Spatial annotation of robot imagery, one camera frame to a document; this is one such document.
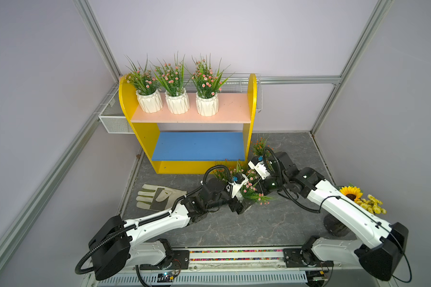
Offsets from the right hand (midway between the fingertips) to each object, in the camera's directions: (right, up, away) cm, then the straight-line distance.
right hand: (249, 187), depth 73 cm
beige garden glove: (-44, -10, +18) cm, 48 cm away
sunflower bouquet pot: (+44, -4, -8) cm, 45 cm away
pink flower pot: (-1, +1, -10) cm, 10 cm away
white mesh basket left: (-60, +30, +6) cm, 67 cm away
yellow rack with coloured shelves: (-27, +19, +23) cm, 41 cm away
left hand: (0, -2, -1) cm, 3 cm away
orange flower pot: (+8, +16, +21) cm, 28 cm away
